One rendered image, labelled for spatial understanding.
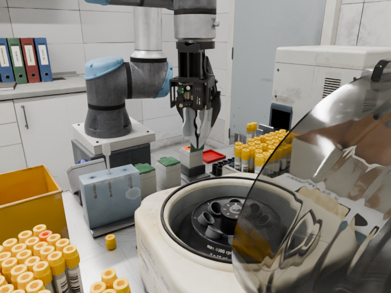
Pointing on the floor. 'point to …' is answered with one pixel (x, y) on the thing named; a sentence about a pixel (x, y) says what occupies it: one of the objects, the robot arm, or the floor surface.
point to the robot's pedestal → (142, 153)
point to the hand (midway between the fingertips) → (198, 140)
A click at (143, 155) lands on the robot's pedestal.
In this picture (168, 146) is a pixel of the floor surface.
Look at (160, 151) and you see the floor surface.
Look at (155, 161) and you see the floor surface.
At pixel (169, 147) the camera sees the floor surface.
